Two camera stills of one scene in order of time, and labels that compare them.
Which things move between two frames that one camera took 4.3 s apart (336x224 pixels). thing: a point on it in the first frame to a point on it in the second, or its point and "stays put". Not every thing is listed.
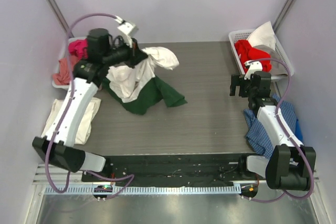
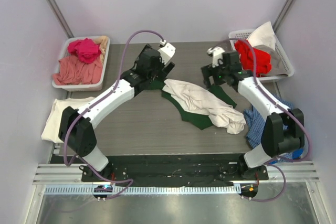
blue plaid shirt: x=256 y=136 stays put
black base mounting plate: x=173 y=168 stays put
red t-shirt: x=247 y=53 stays put
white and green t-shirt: x=137 y=87 to x=201 y=106
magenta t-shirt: x=79 y=48 stays put
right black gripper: x=241 y=85 to x=209 y=71
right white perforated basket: x=242 y=34 stays put
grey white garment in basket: x=264 y=38 stays put
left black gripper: x=134 y=51 to x=163 y=69
